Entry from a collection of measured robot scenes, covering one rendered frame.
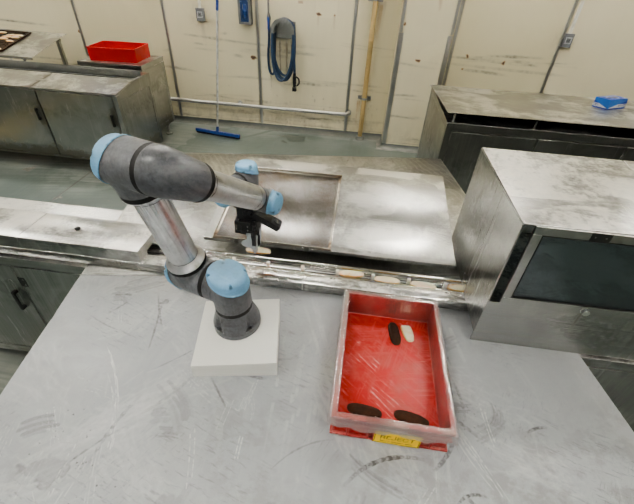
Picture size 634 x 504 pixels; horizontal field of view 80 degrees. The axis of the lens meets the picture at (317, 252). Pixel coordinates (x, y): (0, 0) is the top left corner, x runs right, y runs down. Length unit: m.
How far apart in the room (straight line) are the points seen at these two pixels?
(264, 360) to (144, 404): 0.35
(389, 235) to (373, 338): 0.51
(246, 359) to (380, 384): 0.41
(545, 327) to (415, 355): 0.43
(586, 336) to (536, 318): 0.19
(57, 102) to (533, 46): 4.80
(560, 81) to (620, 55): 0.57
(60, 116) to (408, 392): 3.90
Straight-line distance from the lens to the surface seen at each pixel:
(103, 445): 1.23
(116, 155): 0.91
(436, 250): 1.64
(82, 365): 1.40
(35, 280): 2.03
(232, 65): 5.21
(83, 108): 4.19
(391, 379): 1.25
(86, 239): 1.74
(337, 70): 4.95
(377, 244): 1.60
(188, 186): 0.85
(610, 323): 1.51
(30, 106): 4.53
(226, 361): 1.20
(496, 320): 1.38
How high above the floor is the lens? 1.84
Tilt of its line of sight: 38 degrees down
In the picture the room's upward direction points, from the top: 3 degrees clockwise
